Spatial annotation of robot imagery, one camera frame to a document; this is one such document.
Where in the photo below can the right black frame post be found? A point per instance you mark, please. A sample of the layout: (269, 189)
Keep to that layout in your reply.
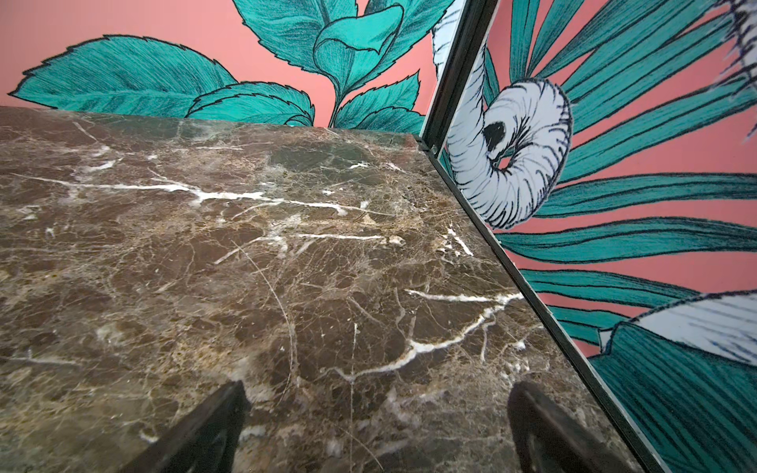
(457, 39)

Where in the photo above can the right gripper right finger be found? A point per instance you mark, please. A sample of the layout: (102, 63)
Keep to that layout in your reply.
(547, 439)

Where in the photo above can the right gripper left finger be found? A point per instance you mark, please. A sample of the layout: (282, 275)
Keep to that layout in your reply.
(205, 440)

